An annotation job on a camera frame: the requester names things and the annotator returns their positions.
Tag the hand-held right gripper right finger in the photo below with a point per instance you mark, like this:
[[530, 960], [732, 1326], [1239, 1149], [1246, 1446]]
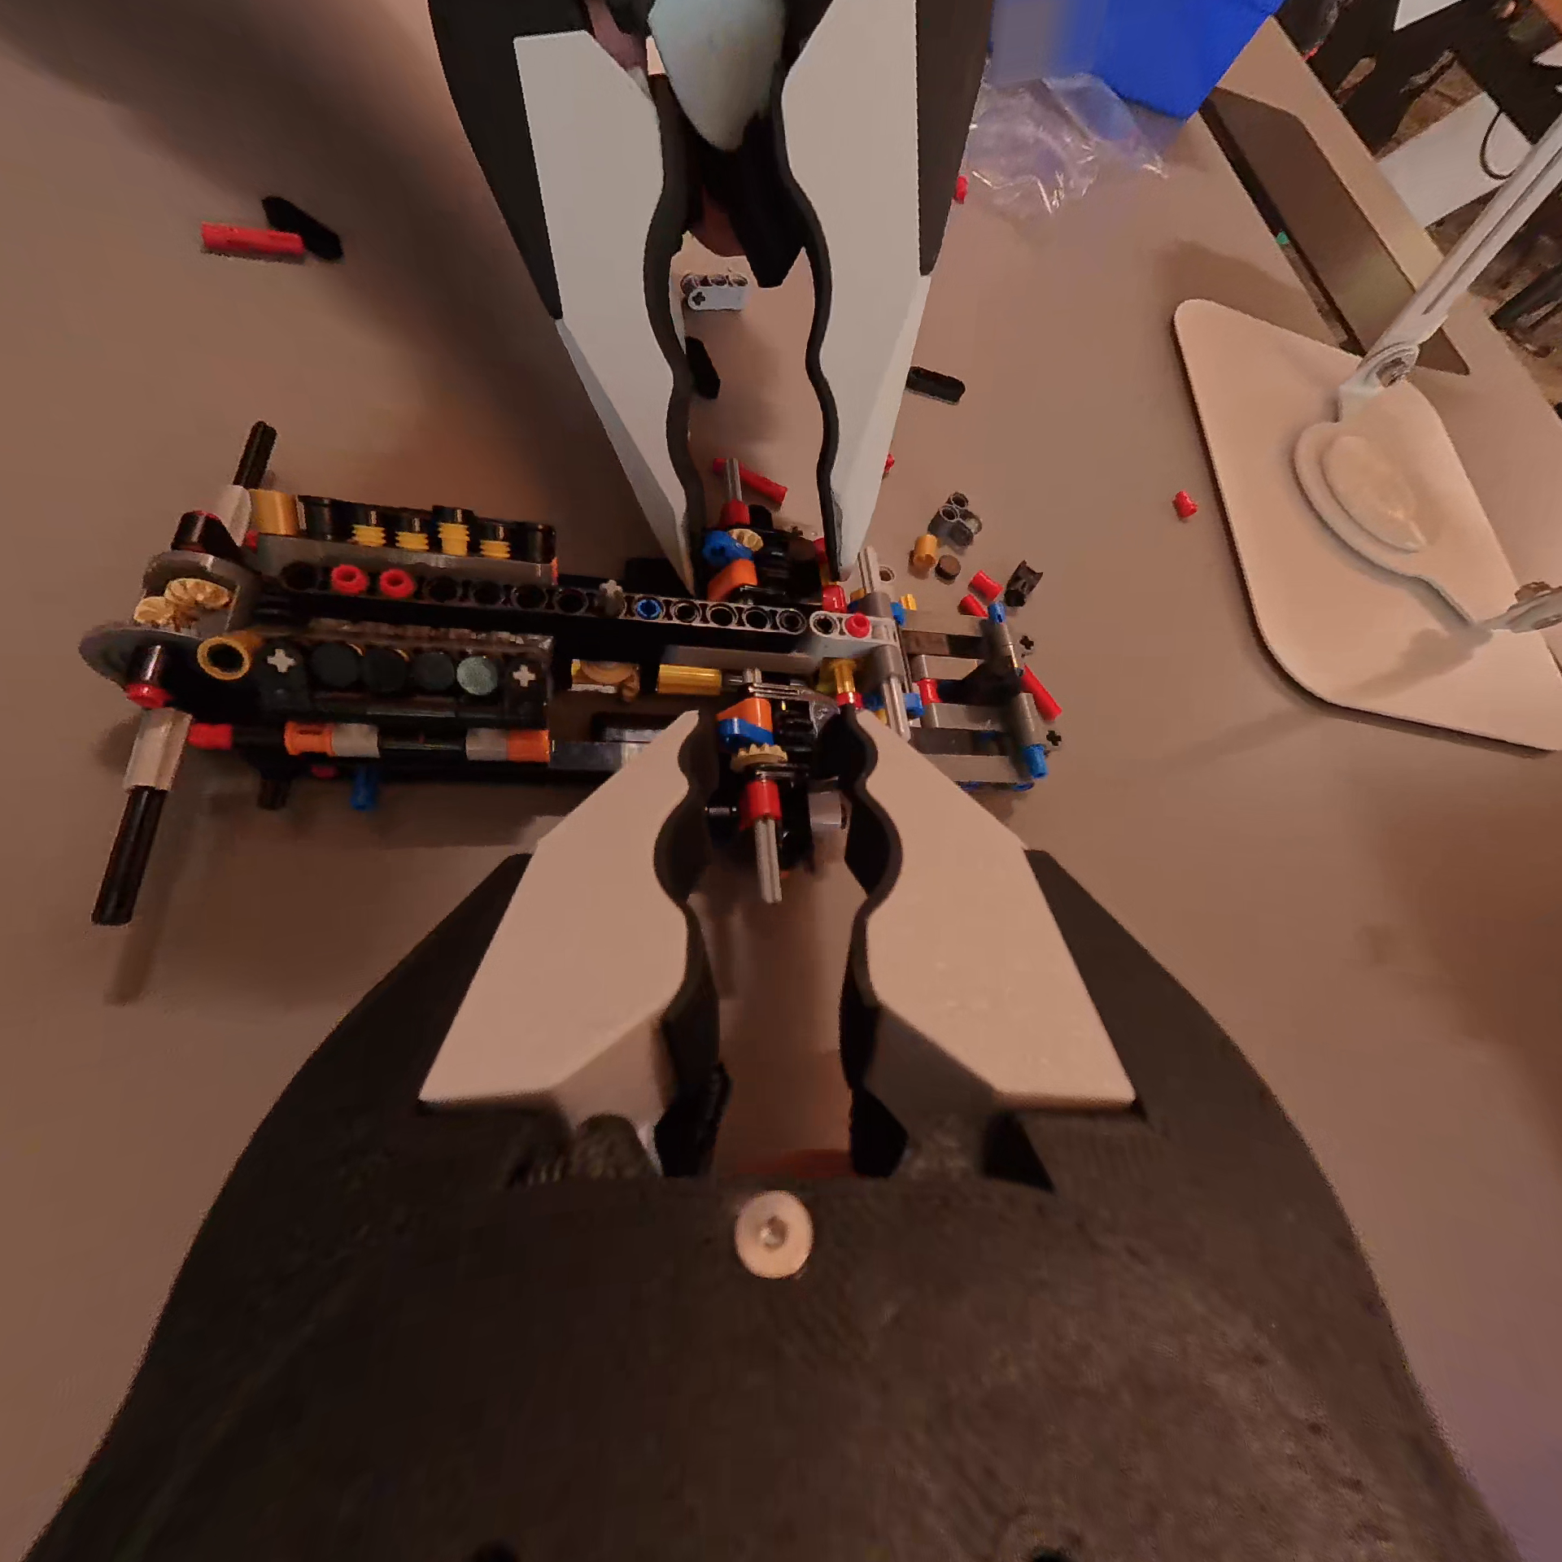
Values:
[[987, 976]]

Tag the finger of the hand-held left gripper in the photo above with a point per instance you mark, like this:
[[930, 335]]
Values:
[[872, 220], [597, 280]]

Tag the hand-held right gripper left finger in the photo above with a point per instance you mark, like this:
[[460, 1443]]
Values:
[[561, 976]]

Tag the multicoloured lego technic model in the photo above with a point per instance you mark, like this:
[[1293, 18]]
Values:
[[488, 597]]

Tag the light grey lego connector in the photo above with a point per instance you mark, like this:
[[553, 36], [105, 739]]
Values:
[[717, 290]]

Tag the short black lego piece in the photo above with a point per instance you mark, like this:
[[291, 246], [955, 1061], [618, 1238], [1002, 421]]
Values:
[[935, 384], [703, 368]]

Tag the black lego beam piece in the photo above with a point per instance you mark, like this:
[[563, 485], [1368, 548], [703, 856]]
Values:
[[307, 229]]

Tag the red lego pin piece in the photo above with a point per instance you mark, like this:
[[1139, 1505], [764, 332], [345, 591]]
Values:
[[250, 239]]

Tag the cluster of small lego pieces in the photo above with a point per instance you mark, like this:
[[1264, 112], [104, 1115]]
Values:
[[961, 514]]

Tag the person's left hand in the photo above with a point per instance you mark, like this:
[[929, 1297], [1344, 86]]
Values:
[[714, 213]]

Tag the clear plastic bag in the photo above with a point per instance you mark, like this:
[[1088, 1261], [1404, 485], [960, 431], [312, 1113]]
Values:
[[1060, 146]]

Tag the blue plastic storage bin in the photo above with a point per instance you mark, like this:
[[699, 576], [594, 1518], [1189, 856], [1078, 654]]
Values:
[[1134, 49]]

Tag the dark grey flat panel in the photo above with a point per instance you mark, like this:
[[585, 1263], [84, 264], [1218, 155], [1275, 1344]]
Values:
[[1329, 207]]

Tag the white desk stand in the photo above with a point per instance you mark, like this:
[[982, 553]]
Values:
[[1378, 610]]

